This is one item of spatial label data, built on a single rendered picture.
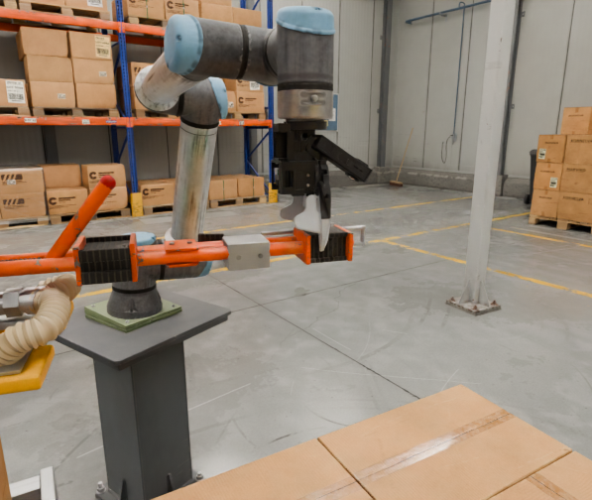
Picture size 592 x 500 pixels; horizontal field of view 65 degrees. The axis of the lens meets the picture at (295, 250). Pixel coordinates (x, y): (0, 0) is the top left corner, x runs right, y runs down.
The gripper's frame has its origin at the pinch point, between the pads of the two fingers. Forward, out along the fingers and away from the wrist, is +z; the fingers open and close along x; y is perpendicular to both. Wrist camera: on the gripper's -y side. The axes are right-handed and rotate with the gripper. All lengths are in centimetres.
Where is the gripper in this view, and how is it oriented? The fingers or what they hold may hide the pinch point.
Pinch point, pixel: (316, 239)
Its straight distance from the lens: 81.3
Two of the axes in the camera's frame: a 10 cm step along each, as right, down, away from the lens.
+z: 0.0, 9.7, 2.5
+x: 2.8, 2.3, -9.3
